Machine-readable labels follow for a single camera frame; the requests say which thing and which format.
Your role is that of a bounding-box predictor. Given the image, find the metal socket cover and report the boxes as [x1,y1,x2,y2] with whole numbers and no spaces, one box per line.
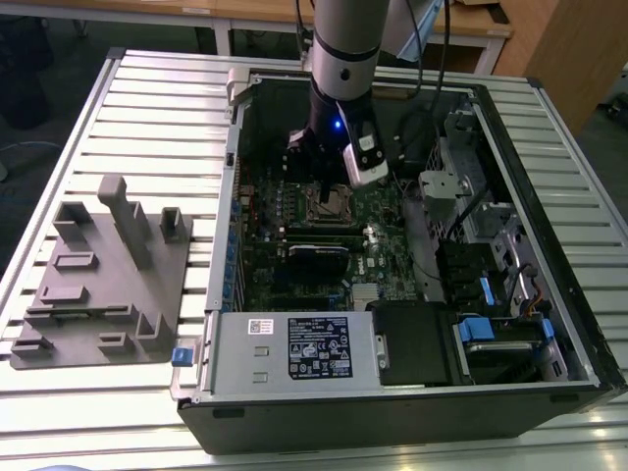
[307,184,359,226]

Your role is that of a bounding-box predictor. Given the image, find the CPU socket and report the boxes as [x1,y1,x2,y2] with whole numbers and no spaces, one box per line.
[303,182,363,229]

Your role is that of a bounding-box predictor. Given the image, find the copper coloured tube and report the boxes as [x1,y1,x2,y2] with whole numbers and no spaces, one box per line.
[372,85,411,101]

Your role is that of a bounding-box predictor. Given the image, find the grey case hinge block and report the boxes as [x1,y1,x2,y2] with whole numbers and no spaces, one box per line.
[226,67,262,107]

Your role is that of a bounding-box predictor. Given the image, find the silver drive cage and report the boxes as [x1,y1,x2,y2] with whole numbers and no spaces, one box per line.
[418,107,521,246]

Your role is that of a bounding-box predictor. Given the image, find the black graphics card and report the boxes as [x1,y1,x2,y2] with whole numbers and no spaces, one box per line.
[287,242,352,289]

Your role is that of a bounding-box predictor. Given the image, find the green motherboard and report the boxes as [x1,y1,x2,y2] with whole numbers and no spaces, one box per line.
[235,161,429,313]

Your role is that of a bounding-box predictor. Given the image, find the small silver chipset heatsink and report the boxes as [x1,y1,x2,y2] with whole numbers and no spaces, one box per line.
[352,283,385,301]

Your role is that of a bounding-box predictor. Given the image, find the black drive bay block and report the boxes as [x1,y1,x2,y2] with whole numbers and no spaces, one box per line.
[366,301,475,388]

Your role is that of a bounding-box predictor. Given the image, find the wooden cabinet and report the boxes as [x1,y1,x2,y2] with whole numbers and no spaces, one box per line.
[509,0,628,136]

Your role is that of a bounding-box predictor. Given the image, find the silver power supply unit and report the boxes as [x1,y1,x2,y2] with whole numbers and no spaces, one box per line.
[198,309,385,394]

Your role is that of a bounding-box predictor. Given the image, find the grey parts rack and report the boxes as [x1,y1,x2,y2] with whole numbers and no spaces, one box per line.
[8,175,195,372]

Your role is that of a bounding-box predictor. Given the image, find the black office chair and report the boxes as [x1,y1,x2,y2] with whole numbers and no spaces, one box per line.
[0,14,56,131]

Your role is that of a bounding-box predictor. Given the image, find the black PC case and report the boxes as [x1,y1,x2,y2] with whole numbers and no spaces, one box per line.
[175,68,628,455]

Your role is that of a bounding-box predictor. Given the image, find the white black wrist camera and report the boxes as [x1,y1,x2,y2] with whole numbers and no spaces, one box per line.
[341,125,393,189]

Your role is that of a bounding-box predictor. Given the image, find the thin grey cable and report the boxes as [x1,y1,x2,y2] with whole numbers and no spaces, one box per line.
[293,0,308,65]

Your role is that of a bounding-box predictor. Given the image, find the black case cable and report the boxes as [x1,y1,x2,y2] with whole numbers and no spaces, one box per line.
[448,193,490,246]

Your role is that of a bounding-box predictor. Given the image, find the wooden desk white frame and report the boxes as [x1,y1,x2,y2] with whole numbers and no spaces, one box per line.
[215,0,515,75]
[0,0,220,55]

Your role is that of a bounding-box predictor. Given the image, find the black plastic cable holder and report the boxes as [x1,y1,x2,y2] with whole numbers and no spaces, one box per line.
[435,239,502,303]

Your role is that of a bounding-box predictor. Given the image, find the blue disk carrier handle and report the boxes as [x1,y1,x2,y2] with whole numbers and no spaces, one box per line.
[456,317,496,345]

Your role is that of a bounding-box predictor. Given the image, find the coloured wire bundle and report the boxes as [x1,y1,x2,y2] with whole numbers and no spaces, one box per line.
[519,288,550,320]

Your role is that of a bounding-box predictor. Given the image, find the blue floor cable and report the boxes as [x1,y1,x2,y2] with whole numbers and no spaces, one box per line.
[0,139,68,161]

